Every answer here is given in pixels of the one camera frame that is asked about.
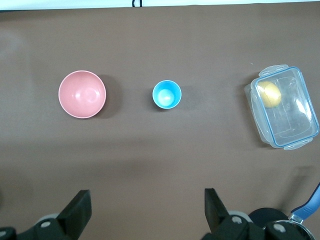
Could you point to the clear plastic lidded container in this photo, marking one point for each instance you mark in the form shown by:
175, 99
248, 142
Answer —
292, 125

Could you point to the pink bowl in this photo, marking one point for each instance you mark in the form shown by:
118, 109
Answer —
82, 94

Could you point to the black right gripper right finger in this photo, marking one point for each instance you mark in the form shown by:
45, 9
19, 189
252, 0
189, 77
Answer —
215, 212

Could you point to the glass lid with blue knob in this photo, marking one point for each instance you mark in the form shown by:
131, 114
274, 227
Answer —
267, 213

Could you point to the light blue plastic cup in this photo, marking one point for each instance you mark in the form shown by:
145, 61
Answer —
167, 95

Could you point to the yellow lemon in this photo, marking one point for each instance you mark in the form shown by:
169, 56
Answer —
270, 94

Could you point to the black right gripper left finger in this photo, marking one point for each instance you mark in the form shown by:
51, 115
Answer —
75, 215

